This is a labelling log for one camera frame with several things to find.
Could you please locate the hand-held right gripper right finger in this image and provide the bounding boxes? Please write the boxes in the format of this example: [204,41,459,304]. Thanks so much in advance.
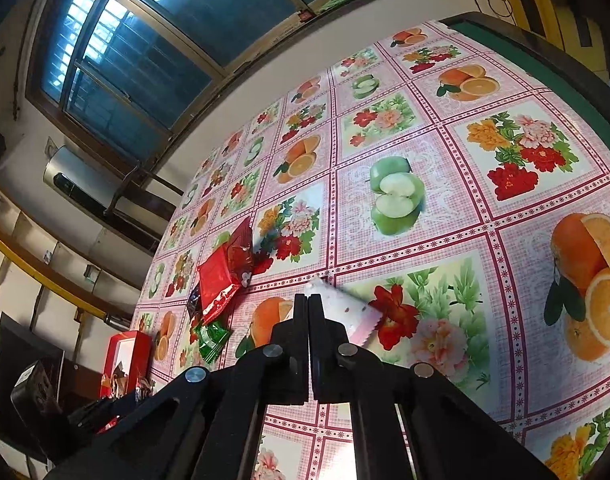
[309,294,560,480]

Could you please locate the brown pastry packet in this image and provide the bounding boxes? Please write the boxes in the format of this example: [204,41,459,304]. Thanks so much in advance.
[105,362,133,398]

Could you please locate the wooden framed window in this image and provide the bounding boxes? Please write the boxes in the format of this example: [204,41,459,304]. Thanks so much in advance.
[25,0,416,161]

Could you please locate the small dark red flower packet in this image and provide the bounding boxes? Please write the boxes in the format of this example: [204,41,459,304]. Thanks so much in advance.
[224,216,256,289]

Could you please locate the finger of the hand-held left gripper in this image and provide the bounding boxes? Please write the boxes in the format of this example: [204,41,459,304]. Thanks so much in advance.
[67,391,150,418]
[77,411,133,433]

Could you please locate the dark navy snack packet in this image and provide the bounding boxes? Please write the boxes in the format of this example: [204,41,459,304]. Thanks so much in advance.
[186,284,206,323]

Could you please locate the white snack packet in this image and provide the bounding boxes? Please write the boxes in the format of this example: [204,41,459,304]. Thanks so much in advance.
[305,276,383,347]

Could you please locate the table with green rim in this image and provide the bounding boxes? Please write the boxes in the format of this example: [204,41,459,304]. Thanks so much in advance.
[440,10,610,171]

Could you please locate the wall display shelf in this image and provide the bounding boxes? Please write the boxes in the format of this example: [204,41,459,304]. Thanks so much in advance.
[0,170,140,341]

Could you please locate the dark wooden chair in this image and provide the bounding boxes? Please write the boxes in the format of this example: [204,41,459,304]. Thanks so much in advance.
[102,160,186,256]

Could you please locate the fruit and flower print tablecloth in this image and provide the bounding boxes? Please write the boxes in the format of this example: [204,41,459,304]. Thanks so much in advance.
[132,20,610,480]

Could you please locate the green snack packet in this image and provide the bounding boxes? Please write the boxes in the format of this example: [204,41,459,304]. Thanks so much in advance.
[192,320,232,365]

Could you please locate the red gift box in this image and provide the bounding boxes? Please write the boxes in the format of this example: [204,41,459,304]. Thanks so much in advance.
[100,331,153,401]

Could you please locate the yellow framed door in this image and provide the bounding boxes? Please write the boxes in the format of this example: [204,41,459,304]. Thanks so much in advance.
[500,0,610,81]

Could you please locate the wooden side cabinet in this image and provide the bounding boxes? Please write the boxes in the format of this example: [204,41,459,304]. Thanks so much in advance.
[55,355,108,406]

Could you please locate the large red snack packet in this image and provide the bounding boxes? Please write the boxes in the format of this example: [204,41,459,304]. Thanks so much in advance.
[197,247,242,325]

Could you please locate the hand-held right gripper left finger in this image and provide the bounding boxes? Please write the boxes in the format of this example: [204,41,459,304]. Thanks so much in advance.
[45,292,310,480]

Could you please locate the standing air conditioner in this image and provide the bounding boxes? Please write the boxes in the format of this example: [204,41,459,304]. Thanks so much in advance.
[42,145,118,213]

